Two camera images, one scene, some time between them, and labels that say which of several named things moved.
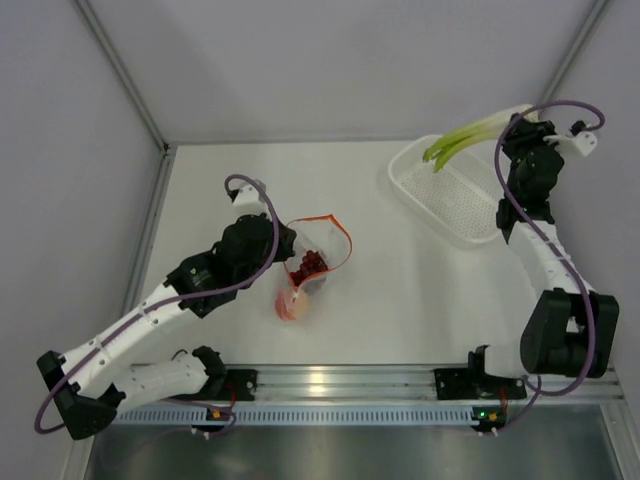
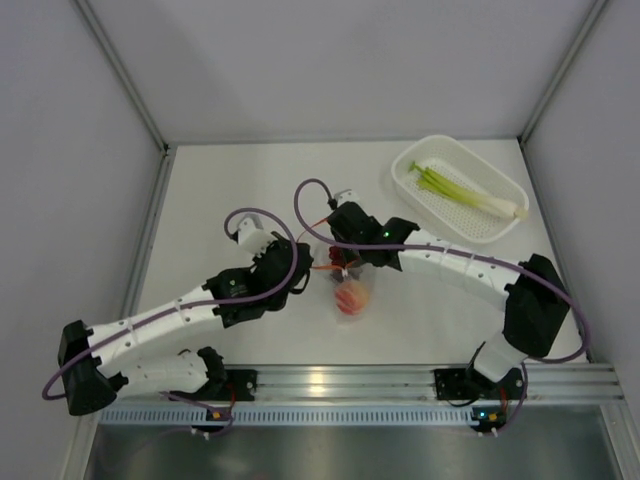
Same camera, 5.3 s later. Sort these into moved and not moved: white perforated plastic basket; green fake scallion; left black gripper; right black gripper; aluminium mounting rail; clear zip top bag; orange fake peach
Moved: clear zip top bag; left black gripper; right black gripper; orange fake peach; green fake scallion
Not moved: aluminium mounting rail; white perforated plastic basket
